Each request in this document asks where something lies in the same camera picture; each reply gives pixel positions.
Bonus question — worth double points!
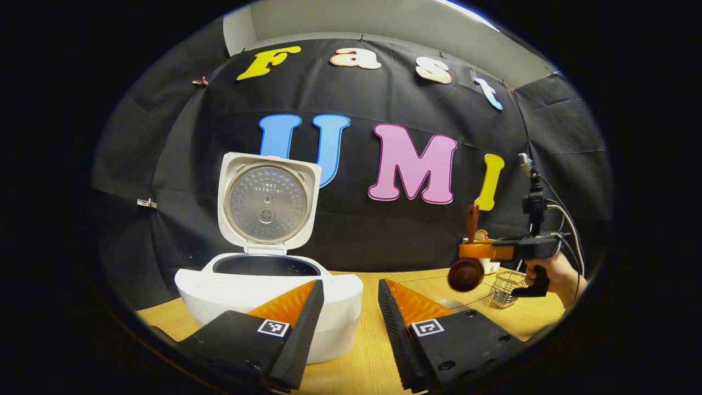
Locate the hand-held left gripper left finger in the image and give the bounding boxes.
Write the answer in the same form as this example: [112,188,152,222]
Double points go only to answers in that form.
[178,280,325,393]

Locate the black backdrop cloth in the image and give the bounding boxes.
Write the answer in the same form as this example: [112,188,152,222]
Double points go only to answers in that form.
[90,19,612,311]

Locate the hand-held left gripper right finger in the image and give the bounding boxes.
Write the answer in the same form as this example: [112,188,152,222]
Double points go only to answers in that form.
[377,279,528,393]

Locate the white rice cooker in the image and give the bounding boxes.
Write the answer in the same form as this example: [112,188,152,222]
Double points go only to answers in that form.
[174,152,364,364]

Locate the brown wooden spoon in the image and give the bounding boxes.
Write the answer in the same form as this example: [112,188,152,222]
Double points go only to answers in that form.
[448,204,486,292]

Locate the metal wire chopstick holder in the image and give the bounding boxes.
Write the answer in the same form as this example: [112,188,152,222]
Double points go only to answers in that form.
[490,270,527,309]

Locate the white toaster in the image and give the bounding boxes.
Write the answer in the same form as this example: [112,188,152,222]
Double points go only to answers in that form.
[463,230,501,275]

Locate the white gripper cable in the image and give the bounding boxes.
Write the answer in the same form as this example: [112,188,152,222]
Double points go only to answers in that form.
[546,203,586,276]

